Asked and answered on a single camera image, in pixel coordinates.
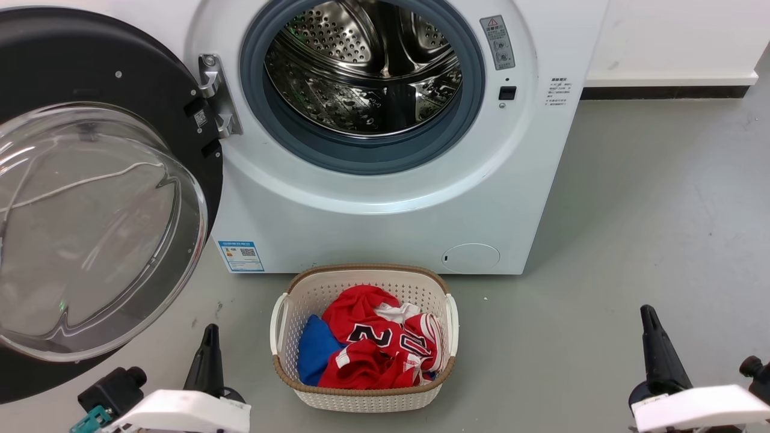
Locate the blue energy label sticker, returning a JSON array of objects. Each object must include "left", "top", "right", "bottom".
[{"left": 218, "top": 241, "right": 265, "bottom": 273}]

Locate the blue cloth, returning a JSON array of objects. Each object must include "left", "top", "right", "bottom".
[{"left": 298, "top": 314, "right": 343, "bottom": 387}]

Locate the metal door hinge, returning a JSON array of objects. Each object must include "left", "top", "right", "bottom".
[{"left": 197, "top": 53, "right": 243, "bottom": 139}]

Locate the black washer door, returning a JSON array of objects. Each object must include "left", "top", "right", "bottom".
[{"left": 0, "top": 7, "right": 224, "bottom": 405}]

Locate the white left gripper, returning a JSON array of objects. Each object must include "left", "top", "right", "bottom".
[{"left": 99, "top": 324, "right": 251, "bottom": 433}]

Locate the steel washing drum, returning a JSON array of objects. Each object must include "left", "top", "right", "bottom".
[{"left": 265, "top": 0, "right": 464, "bottom": 138}]

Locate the red basketball jersey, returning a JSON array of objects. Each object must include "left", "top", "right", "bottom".
[{"left": 318, "top": 284, "right": 444, "bottom": 390}]

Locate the round filter cover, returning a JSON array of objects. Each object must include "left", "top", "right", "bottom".
[{"left": 441, "top": 243, "right": 501, "bottom": 272}]

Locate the cream perforated laundry basket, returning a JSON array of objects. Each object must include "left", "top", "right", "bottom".
[{"left": 269, "top": 263, "right": 460, "bottom": 413}]

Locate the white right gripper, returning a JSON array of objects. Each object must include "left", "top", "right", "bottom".
[{"left": 629, "top": 304, "right": 770, "bottom": 433}]

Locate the teal connector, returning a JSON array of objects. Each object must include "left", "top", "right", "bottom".
[{"left": 69, "top": 405, "right": 113, "bottom": 433}]

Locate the grey warning sticker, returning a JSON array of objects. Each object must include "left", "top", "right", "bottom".
[{"left": 479, "top": 15, "right": 516, "bottom": 71}]

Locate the white cabinet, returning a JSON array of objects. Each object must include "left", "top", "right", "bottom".
[{"left": 581, "top": 0, "right": 770, "bottom": 100}]

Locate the white washing machine body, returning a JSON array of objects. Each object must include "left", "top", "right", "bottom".
[{"left": 135, "top": 0, "right": 609, "bottom": 276}]

